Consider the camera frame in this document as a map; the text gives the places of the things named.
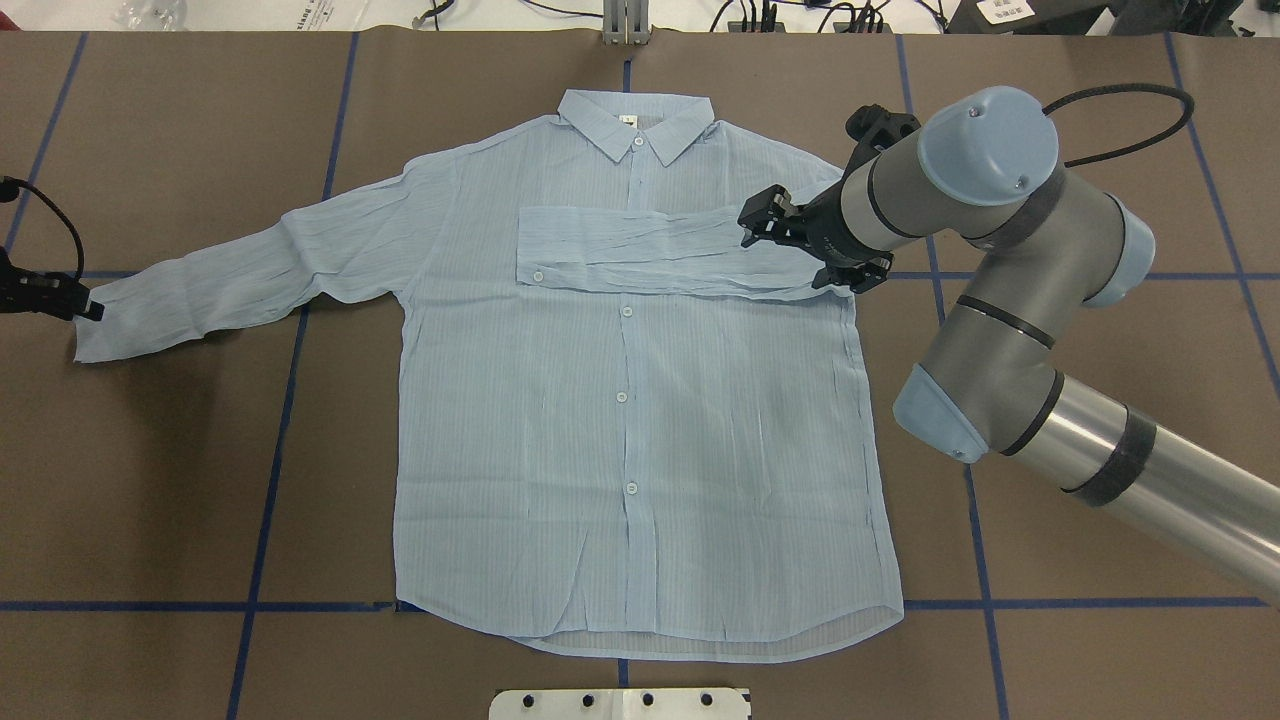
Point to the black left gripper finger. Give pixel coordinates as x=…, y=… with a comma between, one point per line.
x=91, y=310

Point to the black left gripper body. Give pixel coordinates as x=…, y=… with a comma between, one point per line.
x=38, y=294

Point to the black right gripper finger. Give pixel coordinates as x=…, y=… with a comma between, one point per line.
x=776, y=232
x=772, y=207

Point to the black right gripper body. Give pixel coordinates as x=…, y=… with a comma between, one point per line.
x=823, y=226

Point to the light blue button shirt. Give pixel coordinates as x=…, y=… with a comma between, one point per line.
x=621, y=433

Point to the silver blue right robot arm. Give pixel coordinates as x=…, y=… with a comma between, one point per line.
x=988, y=167

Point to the black label printer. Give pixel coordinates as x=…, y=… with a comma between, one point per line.
x=1054, y=18

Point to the crumpled clear plastic bag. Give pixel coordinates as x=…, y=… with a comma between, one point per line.
x=152, y=15

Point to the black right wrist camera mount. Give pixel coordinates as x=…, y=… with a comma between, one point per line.
x=875, y=129

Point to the aluminium frame post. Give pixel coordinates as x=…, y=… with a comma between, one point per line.
x=626, y=22

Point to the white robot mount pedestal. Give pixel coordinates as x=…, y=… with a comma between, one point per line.
x=623, y=703

